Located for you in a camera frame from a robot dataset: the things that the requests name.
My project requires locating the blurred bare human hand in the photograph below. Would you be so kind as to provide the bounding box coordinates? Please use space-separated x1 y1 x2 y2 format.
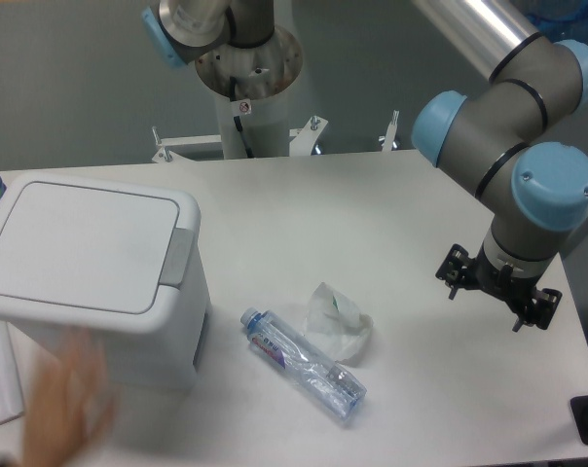
21 331 116 466

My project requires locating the crumpled white paper wrapper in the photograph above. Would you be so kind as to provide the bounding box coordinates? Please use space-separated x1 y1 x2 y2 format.
279 282 374 367

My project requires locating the blue water jug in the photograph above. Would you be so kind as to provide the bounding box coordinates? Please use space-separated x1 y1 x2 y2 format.
524 1 588 42

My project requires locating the white push-lid trash can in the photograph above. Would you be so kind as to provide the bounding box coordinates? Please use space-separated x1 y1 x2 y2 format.
0 172 210 390

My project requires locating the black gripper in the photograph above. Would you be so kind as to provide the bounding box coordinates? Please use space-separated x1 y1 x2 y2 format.
435 243 563 332

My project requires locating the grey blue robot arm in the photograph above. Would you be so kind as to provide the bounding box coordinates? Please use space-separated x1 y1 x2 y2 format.
411 1 588 329

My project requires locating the crushed clear plastic bottle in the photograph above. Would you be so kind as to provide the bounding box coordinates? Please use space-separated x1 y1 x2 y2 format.
240 307 367 422

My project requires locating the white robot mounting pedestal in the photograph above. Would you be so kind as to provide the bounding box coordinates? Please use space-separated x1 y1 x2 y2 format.
150 23 402 164

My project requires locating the second grey blue robot arm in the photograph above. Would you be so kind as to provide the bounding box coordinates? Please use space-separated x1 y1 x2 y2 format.
141 0 276 68

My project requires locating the black cable on pedestal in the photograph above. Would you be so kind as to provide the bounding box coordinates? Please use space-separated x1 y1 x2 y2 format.
228 75 254 160

